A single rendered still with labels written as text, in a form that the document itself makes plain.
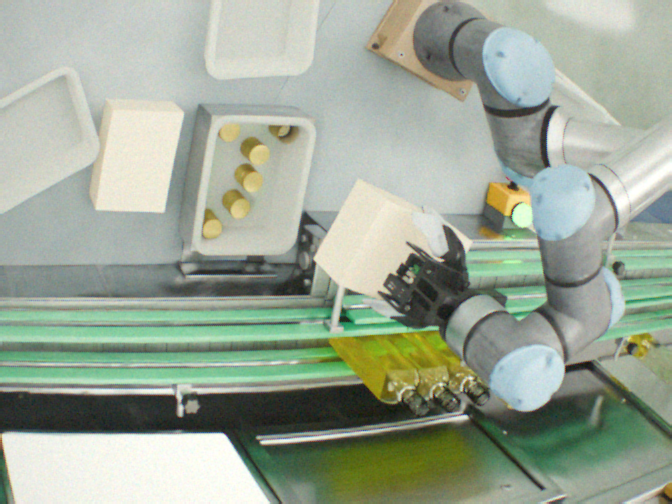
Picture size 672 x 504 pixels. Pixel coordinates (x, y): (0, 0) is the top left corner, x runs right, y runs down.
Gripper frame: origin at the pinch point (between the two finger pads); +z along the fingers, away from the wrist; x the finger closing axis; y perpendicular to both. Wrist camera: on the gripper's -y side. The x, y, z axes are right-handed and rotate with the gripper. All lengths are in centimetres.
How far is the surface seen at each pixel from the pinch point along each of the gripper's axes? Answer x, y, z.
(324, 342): 22.7, -13.0, 22.3
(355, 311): 14.0, -10.6, 16.3
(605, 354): 7, -90, 23
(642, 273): -15, -87, 23
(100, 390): 48, 18, 29
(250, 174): 3.2, 10.0, 28.8
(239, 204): 8.2, 9.3, 28.8
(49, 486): 51, 35, -3
